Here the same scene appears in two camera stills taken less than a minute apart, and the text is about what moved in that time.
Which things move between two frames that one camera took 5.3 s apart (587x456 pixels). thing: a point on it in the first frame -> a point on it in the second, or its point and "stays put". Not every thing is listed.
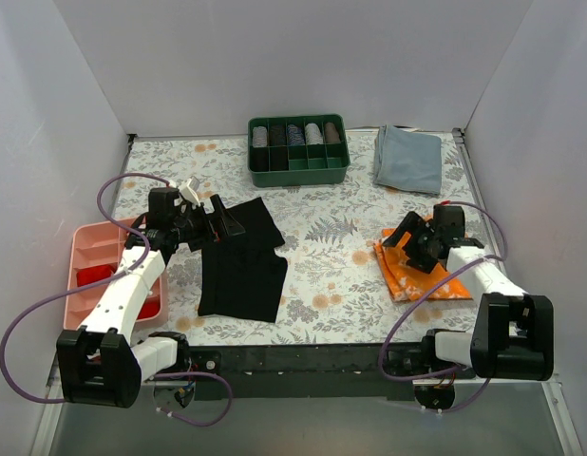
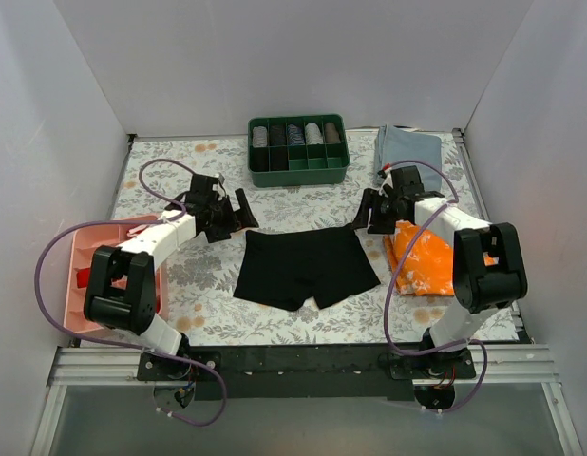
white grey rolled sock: [312, 134] stays put
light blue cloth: [408, 160] stays put
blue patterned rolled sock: [295, 136] stays put
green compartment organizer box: [297, 150] stays put
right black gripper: [414, 242] -> [374, 215]
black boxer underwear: [243, 276] -> [284, 266]
